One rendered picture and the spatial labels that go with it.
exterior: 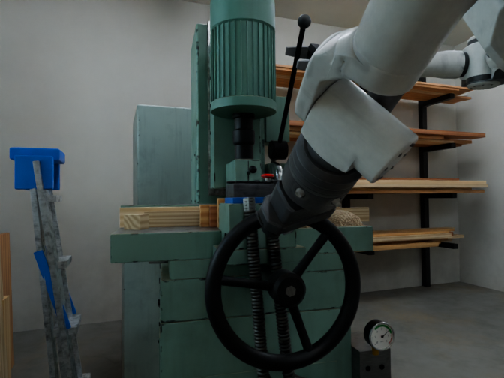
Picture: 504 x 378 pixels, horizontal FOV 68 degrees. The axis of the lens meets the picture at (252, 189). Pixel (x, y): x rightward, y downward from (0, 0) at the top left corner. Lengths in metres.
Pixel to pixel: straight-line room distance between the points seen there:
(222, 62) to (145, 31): 2.56
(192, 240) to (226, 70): 0.43
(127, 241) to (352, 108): 0.57
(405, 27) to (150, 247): 0.66
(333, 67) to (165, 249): 0.58
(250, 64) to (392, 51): 0.69
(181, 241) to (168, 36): 2.86
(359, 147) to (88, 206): 2.96
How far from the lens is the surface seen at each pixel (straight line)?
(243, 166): 0.96
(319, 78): 0.37
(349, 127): 0.39
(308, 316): 0.92
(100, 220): 3.24
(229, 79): 0.97
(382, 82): 0.33
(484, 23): 0.64
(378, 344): 0.94
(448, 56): 1.17
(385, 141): 0.38
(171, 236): 0.82
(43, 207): 1.51
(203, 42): 1.27
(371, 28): 0.32
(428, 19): 0.30
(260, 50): 1.01
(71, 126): 3.30
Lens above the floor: 0.97
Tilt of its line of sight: 1 degrees up
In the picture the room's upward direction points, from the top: 1 degrees counter-clockwise
